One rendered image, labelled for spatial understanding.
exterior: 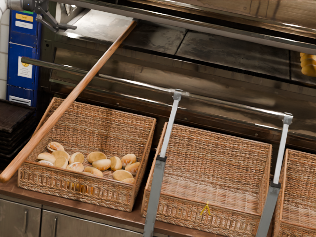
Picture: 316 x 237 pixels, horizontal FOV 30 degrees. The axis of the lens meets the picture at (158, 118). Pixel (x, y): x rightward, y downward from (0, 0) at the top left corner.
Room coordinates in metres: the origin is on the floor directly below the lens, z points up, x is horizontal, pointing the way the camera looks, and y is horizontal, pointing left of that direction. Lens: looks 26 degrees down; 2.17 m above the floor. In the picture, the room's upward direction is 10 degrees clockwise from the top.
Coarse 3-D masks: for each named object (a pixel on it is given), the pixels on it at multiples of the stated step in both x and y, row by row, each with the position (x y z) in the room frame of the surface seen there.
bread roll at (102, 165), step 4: (96, 160) 2.55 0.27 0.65; (100, 160) 2.55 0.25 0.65; (104, 160) 2.55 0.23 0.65; (108, 160) 2.57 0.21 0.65; (92, 164) 2.54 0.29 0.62; (96, 164) 2.53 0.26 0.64; (100, 164) 2.53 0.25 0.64; (104, 164) 2.54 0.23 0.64; (108, 164) 2.55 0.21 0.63; (96, 168) 2.53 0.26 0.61; (100, 168) 2.53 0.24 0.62; (104, 168) 2.54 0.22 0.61
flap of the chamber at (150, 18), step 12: (60, 0) 2.65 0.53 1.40; (72, 0) 2.65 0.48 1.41; (108, 12) 2.62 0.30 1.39; (120, 12) 2.62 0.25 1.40; (132, 12) 2.61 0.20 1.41; (168, 24) 2.59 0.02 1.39; (180, 24) 2.58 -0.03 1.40; (192, 24) 2.58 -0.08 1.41; (228, 36) 2.55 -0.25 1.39; (240, 36) 2.55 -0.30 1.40; (276, 36) 2.70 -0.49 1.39; (288, 48) 2.52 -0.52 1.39; (300, 48) 2.52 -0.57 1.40
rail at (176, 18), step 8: (80, 0) 2.64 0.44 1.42; (88, 0) 2.64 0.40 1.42; (96, 0) 2.64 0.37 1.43; (120, 8) 2.62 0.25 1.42; (128, 8) 2.62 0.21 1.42; (136, 8) 2.61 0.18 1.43; (160, 16) 2.60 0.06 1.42; (168, 16) 2.59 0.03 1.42; (176, 16) 2.59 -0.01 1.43; (200, 24) 2.57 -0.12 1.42; (208, 24) 2.57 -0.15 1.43; (216, 24) 2.57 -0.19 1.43; (240, 32) 2.55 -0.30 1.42; (248, 32) 2.55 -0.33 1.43; (256, 32) 2.55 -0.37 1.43; (272, 40) 2.54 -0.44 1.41; (280, 40) 2.53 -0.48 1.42; (288, 40) 2.53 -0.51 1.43; (296, 40) 2.54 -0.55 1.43; (312, 48) 2.51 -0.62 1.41
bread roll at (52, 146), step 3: (48, 144) 2.64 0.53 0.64; (51, 144) 2.63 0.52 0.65; (54, 144) 2.62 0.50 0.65; (57, 144) 2.63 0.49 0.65; (60, 144) 2.64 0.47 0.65; (48, 147) 2.62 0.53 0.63; (51, 147) 2.61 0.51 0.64; (54, 147) 2.61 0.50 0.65; (57, 147) 2.61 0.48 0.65; (60, 147) 2.62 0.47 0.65; (48, 150) 2.61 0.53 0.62; (51, 150) 2.60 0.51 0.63; (54, 150) 2.60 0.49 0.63; (63, 150) 2.62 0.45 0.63; (51, 153) 2.61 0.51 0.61
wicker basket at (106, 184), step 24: (120, 120) 2.72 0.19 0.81; (144, 120) 2.71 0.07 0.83; (72, 144) 2.69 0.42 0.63; (120, 144) 2.68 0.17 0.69; (144, 144) 2.68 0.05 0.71; (24, 168) 2.30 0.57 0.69; (48, 168) 2.28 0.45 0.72; (144, 168) 2.54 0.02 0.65; (48, 192) 2.28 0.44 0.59; (72, 192) 2.27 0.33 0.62; (96, 192) 2.35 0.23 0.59; (120, 192) 2.25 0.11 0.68
